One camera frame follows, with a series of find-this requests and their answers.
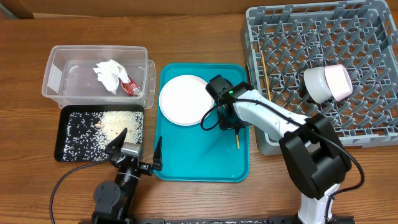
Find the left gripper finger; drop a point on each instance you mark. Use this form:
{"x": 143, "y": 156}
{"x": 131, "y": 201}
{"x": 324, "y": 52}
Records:
{"x": 157, "y": 157}
{"x": 116, "y": 144}

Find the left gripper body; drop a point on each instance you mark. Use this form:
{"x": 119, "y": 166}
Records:
{"x": 145, "y": 168}

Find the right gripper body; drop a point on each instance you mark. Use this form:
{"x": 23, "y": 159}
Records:
{"x": 229, "y": 120}

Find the wooden chopstick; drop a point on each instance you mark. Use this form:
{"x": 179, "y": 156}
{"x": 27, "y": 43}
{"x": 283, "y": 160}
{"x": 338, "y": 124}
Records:
{"x": 237, "y": 141}
{"x": 266, "y": 76}

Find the pink plate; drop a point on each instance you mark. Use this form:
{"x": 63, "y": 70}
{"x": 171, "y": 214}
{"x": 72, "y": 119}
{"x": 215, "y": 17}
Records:
{"x": 183, "y": 100}

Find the red snack wrapper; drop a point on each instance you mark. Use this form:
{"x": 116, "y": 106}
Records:
{"x": 130, "y": 87}

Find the white napkin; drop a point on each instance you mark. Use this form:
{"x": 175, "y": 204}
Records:
{"x": 110, "y": 73}

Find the grey bowl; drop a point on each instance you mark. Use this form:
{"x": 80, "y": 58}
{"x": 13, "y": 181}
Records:
{"x": 316, "y": 85}

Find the pink bowl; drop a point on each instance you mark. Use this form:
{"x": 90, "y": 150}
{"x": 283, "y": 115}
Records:
{"x": 338, "y": 81}

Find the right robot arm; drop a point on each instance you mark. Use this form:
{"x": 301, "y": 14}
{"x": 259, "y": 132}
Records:
{"x": 312, "y": 151}

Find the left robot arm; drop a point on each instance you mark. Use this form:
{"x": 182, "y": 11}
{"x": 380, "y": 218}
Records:
{"x": 113, "y": 199}

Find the spilled white rice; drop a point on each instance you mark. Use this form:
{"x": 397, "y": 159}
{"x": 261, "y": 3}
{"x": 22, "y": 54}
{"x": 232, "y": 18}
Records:
{"x": 88, "y": 133}

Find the teal plastic tray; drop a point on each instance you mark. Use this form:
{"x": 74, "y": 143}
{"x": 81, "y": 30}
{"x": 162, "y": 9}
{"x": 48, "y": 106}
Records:
{"x": 199, "y": 153}

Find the black rectangular tray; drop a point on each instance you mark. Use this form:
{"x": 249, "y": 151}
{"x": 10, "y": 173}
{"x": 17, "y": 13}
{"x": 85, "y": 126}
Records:
{"x": 66, "y": 111}

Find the clear plastic bin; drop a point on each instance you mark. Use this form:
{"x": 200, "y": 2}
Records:
{"x": 70, "y": 79}

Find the grey dish rack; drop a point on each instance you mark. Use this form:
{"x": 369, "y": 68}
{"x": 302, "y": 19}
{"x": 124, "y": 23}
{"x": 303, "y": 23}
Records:
{"x": 361, "y": 35}

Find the black rail at table edge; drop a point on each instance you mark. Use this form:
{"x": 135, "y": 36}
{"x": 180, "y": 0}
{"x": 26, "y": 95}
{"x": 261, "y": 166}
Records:
{"x": 269, "y": 220}

